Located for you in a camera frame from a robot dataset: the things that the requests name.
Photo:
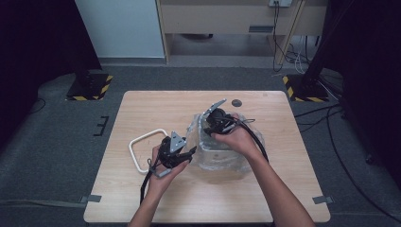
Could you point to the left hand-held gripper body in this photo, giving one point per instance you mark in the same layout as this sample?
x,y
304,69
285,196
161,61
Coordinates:
x,y
176,143

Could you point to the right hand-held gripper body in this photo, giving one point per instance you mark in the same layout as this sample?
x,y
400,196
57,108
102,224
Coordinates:
x,y
219,121

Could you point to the grey plastic bag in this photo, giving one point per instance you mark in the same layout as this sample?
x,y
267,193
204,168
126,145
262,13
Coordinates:
x,y
197,157

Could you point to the white square bin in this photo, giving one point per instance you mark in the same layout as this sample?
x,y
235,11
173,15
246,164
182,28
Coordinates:
x,y
220,157

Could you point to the person's right hand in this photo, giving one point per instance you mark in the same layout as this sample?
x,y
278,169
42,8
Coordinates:
x,y
239,140

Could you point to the person's left hand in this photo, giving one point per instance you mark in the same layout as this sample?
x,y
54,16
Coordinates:
x,y
160,186

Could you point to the black yellow striped stand base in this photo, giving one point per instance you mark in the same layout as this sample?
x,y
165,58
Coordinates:
x,y
91,90
304,91

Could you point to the grey tape strip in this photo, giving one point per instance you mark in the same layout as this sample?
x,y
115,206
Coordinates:
x,y
91,198
322,199

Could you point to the light wooden desk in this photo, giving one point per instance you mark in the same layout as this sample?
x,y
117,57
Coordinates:
x,y
220,19

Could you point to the white cabinet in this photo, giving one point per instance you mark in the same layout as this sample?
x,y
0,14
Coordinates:
x,y
119,28

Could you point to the grey power strip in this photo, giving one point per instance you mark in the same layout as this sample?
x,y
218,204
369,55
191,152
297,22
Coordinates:
x,y
280,2

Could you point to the black stand foot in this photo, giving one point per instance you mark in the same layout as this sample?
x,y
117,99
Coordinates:
x,y
372,159

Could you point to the black curtain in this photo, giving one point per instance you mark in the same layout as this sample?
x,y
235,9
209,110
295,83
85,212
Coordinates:
x,y
372,63
31,47

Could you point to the black stand post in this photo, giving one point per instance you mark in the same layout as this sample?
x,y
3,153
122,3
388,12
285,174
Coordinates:
x,y
315,66

